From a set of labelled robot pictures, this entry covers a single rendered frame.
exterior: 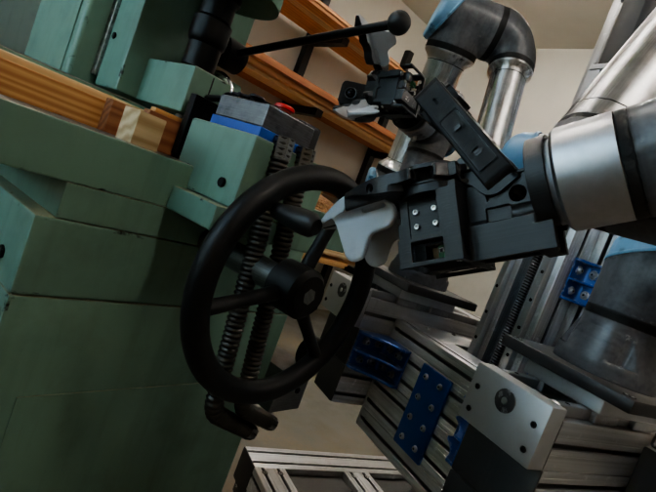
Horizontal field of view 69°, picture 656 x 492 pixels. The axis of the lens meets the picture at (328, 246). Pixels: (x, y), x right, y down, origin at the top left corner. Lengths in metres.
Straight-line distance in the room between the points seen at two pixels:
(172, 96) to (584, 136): 0.59
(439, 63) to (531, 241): 0.82
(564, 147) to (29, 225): 0.50
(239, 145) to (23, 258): 0.26
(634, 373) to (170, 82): 0.80
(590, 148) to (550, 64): 4.07
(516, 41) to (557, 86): 3.14
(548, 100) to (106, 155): 3.91
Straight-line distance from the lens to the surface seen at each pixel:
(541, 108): 4.26
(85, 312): 0.64
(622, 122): 0.36
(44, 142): 0.56
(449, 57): 1.14
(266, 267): 0.57
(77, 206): 0.59
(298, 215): 0.45
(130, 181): 0.60
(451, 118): 0.41
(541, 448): 0.74
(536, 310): 1.06
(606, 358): 0.83
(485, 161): 0.38
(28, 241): 0.59
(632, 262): 0.85
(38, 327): 0.63
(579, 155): 0.35
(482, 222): 0.38
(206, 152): 0.63
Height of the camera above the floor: 0.91
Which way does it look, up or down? 4 degrees down
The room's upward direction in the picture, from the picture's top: 21 degrees clockwise
